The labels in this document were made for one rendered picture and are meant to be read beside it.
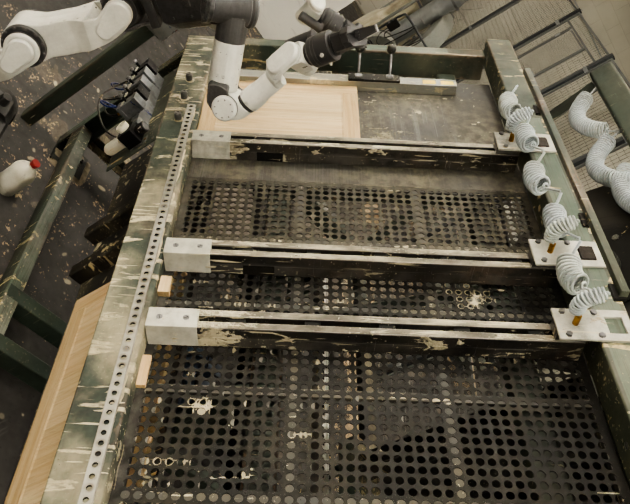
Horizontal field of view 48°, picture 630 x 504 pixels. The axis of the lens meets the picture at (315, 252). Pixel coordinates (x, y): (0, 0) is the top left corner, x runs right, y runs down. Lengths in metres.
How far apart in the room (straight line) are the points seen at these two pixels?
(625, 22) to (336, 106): 8.97
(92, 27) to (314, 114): 0.80
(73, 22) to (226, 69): 0.56
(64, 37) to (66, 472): 1.44
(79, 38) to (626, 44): 9.75
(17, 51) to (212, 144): 0.68
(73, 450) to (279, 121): 1.40
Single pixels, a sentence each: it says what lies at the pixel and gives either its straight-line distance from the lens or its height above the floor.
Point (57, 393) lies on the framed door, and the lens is 2.33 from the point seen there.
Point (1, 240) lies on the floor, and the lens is 2.91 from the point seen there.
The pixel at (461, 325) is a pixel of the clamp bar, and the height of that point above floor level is 1.54.
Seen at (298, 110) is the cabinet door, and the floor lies 1.16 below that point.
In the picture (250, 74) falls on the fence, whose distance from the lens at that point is 2.77.
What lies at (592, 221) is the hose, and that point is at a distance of 1.90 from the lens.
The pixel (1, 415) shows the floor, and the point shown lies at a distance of 2.61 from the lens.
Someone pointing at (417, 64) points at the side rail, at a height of 1.53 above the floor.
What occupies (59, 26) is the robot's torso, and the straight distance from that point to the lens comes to 2.47.
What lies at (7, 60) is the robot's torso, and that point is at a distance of 2.53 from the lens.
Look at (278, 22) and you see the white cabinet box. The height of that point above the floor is 0.19.
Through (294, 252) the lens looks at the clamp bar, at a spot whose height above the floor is 1.20.
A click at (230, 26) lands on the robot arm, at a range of 2.10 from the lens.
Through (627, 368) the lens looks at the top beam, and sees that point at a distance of 1.80.
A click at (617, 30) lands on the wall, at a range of 11.37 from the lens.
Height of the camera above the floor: 2.00
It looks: 23 degrees down
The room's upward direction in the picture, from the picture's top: 63 degrees clockwise
